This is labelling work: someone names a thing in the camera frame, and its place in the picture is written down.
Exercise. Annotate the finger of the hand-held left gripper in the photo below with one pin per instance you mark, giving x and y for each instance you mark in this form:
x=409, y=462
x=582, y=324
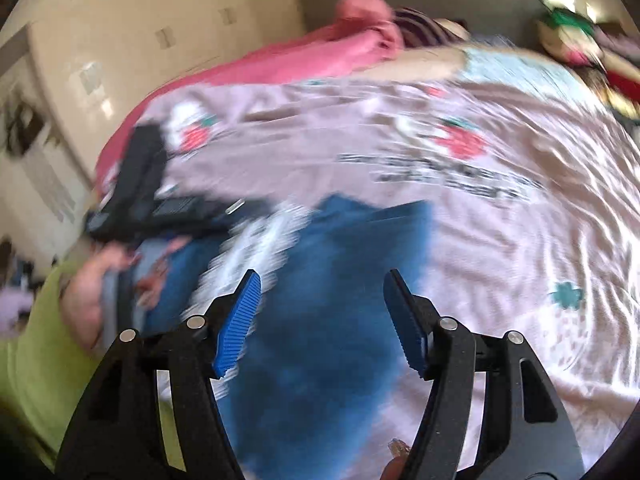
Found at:
x=200, y=210

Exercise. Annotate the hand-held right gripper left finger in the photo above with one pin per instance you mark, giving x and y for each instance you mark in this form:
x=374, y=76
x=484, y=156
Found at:
x=240, y=325

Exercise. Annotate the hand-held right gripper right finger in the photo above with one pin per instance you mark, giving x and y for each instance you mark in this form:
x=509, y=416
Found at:
x=405, y=325

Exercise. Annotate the blue pants with lace trim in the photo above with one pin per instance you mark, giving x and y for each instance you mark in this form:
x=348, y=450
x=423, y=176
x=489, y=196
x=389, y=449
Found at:
x=320, y=360

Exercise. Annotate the person's left forearm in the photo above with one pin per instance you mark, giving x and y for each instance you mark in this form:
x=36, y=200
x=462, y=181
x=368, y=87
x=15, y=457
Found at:
x=35, y=360

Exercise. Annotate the person's left hand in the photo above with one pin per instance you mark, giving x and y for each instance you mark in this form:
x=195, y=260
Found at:
x=82, y=300

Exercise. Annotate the person's right hand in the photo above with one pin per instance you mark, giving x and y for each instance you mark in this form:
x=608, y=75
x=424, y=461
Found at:
x=395, y=460

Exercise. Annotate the pink strawberry print duvet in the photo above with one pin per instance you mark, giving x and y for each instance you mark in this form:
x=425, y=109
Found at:
x=525, y=235

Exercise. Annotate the cream wardrobe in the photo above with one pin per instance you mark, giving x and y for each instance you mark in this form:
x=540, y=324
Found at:
x=125, y=35

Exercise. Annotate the pink blanket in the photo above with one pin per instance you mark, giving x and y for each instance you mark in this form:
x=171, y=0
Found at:
x=300, y=55

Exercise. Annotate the beige bedsheet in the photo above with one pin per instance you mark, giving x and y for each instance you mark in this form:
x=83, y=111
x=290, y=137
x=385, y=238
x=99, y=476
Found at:
x=425, y=62

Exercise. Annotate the light blue cloth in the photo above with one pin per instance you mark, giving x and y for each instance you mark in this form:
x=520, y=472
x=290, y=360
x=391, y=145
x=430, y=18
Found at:
x=525, y=70

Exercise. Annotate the striped pillow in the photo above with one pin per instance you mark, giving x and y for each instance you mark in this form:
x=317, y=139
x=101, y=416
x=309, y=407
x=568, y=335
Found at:
x=425, y=30

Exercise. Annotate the pile of folded clothes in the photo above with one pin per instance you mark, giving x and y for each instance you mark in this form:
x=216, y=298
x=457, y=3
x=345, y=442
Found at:
x=575, y=40

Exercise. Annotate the grey upholstered headboard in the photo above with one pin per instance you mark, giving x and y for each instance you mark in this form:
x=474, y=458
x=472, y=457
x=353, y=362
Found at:
x=475, y=0

